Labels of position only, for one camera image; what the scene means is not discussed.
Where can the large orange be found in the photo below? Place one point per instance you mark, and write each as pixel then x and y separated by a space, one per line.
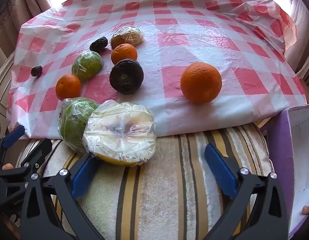
pixel 201 82

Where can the person's left hand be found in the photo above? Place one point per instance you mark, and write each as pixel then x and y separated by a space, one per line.
pixel 7 166

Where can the beige lace curtain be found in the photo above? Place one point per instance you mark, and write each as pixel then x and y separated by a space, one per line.
pixel 14 10

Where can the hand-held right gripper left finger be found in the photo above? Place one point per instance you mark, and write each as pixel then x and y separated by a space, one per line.
pixel 82 177

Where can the wrapped brownish yellow fruit half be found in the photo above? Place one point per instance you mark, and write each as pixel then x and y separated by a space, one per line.
pixel 127 36

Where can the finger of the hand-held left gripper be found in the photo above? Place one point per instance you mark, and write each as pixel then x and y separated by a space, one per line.
pixel 35 152
pixel 13 135

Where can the dark dried date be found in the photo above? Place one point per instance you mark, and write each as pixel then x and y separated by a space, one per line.
pixel 36 71
pixel 98 44

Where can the purple cardboard box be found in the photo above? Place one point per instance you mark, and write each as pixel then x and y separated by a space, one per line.
pixel 279 142

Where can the red white checked plastic tablecloth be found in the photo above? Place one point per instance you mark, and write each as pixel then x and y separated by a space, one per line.
pixel 169 42

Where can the wrapped large yellow fruit half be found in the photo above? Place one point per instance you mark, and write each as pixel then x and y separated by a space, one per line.
pixel 119 135

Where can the small tangerine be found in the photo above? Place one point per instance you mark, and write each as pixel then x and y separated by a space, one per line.
pixel 68 86
pixel 124 53

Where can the white cabinet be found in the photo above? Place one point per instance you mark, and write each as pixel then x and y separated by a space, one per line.
pixel 2 100

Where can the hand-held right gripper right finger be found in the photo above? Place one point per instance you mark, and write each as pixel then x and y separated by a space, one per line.
pixel 219 167

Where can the striped plush towel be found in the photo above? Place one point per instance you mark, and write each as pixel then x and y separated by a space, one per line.
pixel 157 185

